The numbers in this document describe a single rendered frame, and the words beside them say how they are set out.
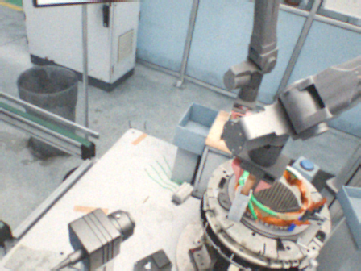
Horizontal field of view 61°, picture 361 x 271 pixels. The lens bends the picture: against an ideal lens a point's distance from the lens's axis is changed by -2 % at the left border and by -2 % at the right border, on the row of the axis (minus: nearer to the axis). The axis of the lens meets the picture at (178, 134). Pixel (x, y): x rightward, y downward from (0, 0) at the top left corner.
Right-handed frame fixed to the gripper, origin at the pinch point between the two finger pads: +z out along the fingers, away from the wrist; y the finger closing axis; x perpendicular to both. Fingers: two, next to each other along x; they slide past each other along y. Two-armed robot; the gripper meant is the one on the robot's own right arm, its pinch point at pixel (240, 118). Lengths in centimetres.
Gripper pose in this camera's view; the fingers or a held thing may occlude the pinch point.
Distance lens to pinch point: 109.6
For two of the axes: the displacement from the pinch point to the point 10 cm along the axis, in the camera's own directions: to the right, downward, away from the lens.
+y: -3.5, 5.8, -7.3
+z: -1.2, 7.5, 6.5
